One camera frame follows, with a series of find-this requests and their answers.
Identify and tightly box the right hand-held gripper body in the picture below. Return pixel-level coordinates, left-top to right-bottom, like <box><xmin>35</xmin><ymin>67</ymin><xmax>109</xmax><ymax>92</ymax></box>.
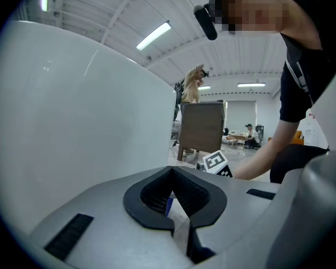
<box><xmin>195</xmin><ymin>149</ymin><xmax>234</xmax><ymax>178</ymax></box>

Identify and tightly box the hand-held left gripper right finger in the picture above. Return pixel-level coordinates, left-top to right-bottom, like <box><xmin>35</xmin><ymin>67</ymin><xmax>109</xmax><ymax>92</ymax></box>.
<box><xmin>172</xmin><ymin>166</ymin><xmax>281</xmax><ymax>265</ymax></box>

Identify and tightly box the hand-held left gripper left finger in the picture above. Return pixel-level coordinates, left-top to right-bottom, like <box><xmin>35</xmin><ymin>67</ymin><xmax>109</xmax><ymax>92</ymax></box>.
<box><xmin>30</xmin><ymin>166</ymin><xmax>194</xmax><ymax>269</ymax></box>

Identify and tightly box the white bathtub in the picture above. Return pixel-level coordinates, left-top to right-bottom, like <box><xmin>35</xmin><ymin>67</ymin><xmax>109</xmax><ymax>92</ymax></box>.
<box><xmin>0</xmin><ymin>20</ymin><xmax>176</xmax><ymax>236</ymax></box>

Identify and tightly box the person's right forearm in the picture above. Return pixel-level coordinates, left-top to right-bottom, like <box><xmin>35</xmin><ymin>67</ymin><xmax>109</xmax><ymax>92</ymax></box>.
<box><xmin>234</xmin><ymin>118</ymin><xmax>294</xmax><ymax>182</ymax></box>

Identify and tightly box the light wooden low table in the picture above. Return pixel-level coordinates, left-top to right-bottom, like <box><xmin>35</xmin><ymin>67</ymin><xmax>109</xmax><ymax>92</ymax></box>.
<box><xmin>226</xmin><ymin>132</ymin><xmax>248</xmax><ymax>147</ymax></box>

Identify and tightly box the dark wooden table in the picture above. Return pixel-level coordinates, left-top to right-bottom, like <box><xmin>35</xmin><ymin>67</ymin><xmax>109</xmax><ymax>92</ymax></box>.
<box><xmin>176</xmin><ymin>101</ymin><xmax>225</xmax><ymax>163</ymax></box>

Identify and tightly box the person's black clothing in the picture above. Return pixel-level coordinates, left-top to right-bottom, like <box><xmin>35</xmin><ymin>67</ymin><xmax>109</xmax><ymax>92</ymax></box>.
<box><xmin>269</xmin><ymin>0</ymin><xmax>336</xmax><ymax>184</ymax></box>

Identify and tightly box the person's head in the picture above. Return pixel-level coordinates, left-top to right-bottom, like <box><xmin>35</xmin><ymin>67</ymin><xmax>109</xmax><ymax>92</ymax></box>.
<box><xmin>208</xmin><ymin>0</ymin><xmax>291</xmax><ymax>35</ymax></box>

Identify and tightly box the black head-worn camera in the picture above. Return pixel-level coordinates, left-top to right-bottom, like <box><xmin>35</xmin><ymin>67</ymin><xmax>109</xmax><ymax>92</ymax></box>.
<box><xmin>193</xmin><ymin>4</ymin><xmax>218</xmax><ymax>41</ymax></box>

